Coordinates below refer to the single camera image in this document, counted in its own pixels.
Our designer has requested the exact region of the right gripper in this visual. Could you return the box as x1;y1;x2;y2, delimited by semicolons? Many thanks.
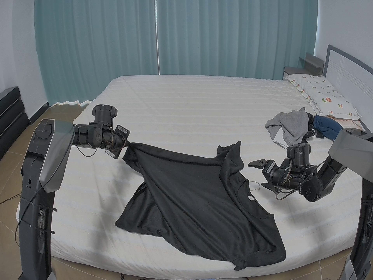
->
248;159;292;193

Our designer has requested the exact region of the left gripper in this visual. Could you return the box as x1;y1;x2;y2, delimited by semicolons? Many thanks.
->
108;133;129;159

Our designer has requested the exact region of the black T-shirt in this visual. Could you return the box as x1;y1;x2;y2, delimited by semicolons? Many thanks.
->
115;140;286;271

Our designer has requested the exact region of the pile of clothes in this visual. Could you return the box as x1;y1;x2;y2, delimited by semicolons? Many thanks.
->
265;107;317;150

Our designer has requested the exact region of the bed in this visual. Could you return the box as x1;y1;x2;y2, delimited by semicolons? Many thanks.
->
48;44;373;276

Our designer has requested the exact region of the dark blue garment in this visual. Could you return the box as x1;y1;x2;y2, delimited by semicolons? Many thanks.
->
313;115;343;141

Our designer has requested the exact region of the white printed pillow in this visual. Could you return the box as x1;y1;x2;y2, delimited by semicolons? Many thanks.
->
284;73;362;119

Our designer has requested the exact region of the blue-green curtain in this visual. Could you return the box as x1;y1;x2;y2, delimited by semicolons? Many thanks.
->
34;0;160;106
156;0;319;80

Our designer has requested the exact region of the black chest of drawers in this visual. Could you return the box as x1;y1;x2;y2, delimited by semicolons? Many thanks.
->
0;86;31;160

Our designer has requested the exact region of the grey bedside table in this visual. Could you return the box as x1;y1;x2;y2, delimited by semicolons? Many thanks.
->
283;53;326;77

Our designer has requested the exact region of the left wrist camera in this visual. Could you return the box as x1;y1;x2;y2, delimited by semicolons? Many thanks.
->
115;124;131;139

